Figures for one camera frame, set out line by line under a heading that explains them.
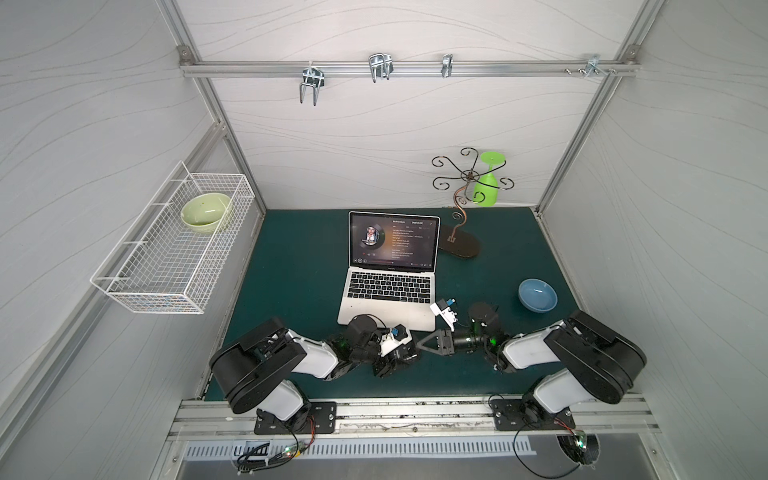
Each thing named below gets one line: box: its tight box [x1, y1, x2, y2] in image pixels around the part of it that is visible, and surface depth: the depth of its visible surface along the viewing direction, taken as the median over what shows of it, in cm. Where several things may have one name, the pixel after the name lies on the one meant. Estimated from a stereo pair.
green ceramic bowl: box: [180, 193, 231, 234], surface depth 73 cm
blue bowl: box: [518, 278, 559, 314], surface depth 95 cm
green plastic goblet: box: [473, 151, 507, 207], surface depth 92 cm
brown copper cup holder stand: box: [431, 147, 515, 259], surface depth 92 cm
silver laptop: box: [337, 212, 441, 332], surface depth 100 cm
